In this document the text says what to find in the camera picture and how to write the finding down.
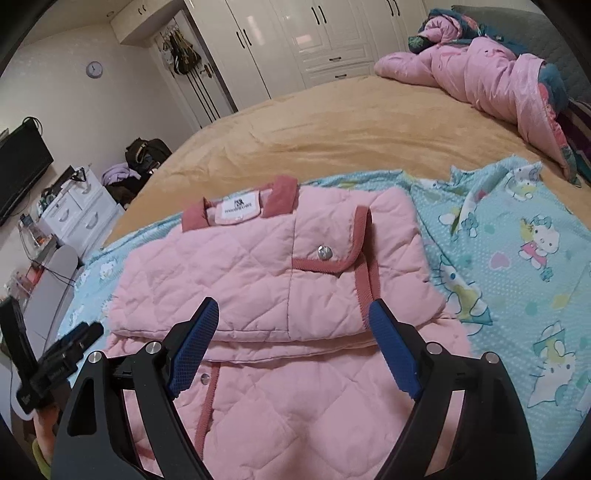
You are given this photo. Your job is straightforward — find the cartoon cat printed sheet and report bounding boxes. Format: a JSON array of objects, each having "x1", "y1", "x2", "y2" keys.
[{"x1": 60, "y1": 157, "x2": 591, "y2": 446}]

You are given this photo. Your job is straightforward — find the black television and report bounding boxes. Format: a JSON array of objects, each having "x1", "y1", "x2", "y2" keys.
[{"x1": 0, "y1": 117, "x2": 55, "y2": 227}]

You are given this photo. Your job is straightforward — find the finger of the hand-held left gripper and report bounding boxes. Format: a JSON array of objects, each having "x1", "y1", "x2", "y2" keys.
[{"x1": 54, "y1": 322, "x2": 105, "y2": 354}]

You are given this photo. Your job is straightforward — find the black bag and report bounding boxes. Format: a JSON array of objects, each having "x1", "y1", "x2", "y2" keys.
[{"x1": 124, "y1": 137, "x2": 172, "y2": 175}]

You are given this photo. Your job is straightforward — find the pink quilted jacket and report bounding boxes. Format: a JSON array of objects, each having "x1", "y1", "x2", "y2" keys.
[{"x1": 107, "y1": 174, "x2": 472, "y2": 480}]

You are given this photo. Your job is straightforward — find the white drawer chest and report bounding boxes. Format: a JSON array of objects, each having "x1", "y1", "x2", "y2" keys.
[{"x1": 38, "y1": 168, "x2": 126, "y2": 262}]

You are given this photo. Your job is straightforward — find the pink comforter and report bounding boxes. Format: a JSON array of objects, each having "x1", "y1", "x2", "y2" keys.
[{"x1": 374, "y1": 14, "x2": 583, "y2": 186}]

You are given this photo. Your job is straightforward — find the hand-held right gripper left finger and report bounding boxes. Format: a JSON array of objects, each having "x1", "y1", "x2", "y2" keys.
[{"x1": 50, "y1": 296, "x2": 221, "y2": 480}]

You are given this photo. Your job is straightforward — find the purple garment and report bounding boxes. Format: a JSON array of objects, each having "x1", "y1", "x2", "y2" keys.
[{"x1": 102, "y1": 162, "x2": 140, "y2": 186}]

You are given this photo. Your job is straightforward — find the dark striped pillow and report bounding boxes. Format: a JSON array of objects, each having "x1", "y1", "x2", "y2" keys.
[{"x1": 558, "y1": 99, "x2": 591, "y2": 182}]

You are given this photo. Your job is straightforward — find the white wardrobe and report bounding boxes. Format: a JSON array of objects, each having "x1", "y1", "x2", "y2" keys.
[{"x1": 108, "y1": 0, "x2": 431, "y2": 116}]

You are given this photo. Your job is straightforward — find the grey headboard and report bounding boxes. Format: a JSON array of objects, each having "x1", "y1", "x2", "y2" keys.
[{"x1": 450, "y1": 4, "x2": 591, "y2": 108}]

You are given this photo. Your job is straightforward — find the hanging bags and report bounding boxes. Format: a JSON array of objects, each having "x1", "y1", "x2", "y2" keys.
[{"x1": 159, "y1": 30, "x2": 203, "y2": 75}]

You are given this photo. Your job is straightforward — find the white door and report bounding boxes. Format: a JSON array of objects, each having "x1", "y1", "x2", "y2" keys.
[{"x1": 152, "y1": 25, "x2": 239, "y2": 131}]

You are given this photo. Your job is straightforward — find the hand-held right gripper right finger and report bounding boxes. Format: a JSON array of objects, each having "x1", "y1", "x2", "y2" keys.
[{"x1": 368, "y1": 298, "x2": 533, "y2": 480}]

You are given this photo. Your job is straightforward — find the bed with tan cover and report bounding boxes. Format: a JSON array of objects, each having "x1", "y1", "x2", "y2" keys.
[{"x1": 102, "y1": 74, "x2": 591, "y2": 252}]

